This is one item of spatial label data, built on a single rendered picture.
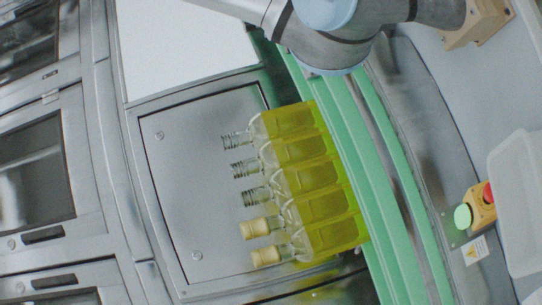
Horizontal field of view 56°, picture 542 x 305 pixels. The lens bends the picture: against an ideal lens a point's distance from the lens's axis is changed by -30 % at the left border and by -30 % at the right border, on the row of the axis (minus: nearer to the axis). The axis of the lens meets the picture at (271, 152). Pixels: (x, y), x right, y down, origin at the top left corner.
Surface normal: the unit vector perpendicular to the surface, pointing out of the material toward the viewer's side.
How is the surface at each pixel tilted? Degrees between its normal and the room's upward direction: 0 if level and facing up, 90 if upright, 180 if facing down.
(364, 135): 90
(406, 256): 90
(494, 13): 90
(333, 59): 64
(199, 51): 90
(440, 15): 71
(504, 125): 0
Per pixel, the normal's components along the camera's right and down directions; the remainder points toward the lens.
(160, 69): 0.04, -0.50
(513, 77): -0.95, 0.26
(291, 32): -0.29, 0.59
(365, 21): 0.28, 0.91
